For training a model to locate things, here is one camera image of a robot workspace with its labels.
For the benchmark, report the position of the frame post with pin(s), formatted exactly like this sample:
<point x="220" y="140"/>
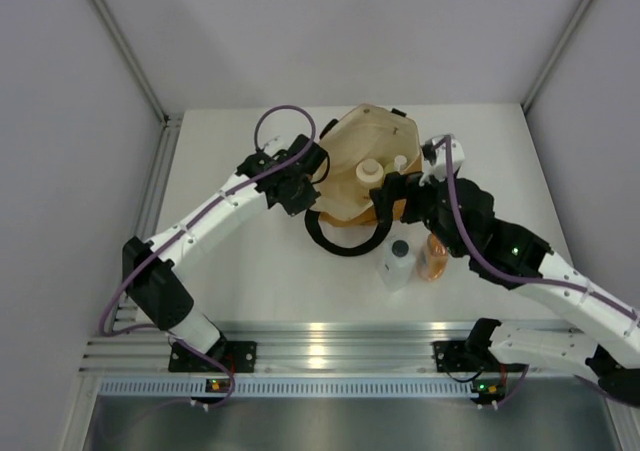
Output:
<point x="553" y="58"/>
<point x="126" y="52"/>

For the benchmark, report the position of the tan canvas bag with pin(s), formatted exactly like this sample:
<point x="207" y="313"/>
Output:
<point x="363" y="147"/>

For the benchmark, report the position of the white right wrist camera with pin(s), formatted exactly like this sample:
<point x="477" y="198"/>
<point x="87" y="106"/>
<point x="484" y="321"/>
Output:
<point x="441" y="153"/>

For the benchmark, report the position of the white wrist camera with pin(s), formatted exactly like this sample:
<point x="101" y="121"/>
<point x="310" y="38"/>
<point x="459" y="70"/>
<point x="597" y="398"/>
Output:
<point x="270" y="142"/>
<point x="441" y="153"/>

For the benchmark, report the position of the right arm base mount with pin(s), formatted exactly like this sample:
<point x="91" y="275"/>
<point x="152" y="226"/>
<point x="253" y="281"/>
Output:
<point x="451" y="356"/>

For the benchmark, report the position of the cream round jar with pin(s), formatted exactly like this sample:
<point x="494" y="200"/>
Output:
<point x="370" y="173"/>

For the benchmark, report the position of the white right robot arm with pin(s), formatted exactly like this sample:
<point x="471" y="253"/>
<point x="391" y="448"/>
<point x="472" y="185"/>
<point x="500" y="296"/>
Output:
<point x="605" y="352"/>

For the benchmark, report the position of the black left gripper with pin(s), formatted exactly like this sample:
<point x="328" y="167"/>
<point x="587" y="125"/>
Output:
<point x="306" y="202"/>

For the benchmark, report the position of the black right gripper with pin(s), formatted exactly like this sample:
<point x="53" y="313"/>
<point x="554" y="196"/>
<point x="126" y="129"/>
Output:
<point x="396" y="187"/>

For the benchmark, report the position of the orange liquid bottle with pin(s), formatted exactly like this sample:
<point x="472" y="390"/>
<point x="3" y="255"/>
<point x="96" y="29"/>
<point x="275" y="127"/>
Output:
<point x="432" y="259"/>

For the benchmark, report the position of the small white bottle in bag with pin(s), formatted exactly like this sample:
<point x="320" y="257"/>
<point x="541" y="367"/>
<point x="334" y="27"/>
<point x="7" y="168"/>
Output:
<point x="400" y="163"/>

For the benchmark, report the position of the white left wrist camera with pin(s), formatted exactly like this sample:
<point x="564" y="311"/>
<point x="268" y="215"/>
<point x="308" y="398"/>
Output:
<point x="270" y="142"/>

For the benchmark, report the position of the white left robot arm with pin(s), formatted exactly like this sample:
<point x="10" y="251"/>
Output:
<point x="155" y="270"/>

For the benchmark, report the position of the left aluminium frame rail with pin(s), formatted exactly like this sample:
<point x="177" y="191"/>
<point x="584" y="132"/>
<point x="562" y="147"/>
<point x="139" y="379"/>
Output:
<point x="149" y="210"/>

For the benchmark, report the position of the aluminium frame rail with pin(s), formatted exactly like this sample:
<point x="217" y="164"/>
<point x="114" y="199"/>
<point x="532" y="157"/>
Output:
<point x="149" y="210"/>
<point x="350" y="343"/>

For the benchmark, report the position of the front aluminium frame rail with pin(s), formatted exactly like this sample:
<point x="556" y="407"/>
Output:
<point x="350" y="343"/>

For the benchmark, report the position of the right rear frame post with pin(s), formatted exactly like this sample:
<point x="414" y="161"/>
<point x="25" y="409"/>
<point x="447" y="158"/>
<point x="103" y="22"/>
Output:
<point x="553" y="58"/>

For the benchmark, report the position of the left rear frame post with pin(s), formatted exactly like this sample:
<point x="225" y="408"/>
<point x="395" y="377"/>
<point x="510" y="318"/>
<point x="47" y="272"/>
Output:
<point x="126" y="52"/>

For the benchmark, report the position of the slotted grey cable duct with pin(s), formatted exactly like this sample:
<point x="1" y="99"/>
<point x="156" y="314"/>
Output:
<point x="289" y="387"/>

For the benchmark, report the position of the white bottle black cap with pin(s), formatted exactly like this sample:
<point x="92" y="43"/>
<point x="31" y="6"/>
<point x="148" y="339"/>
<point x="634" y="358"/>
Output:
<point x="397" y="264"/>

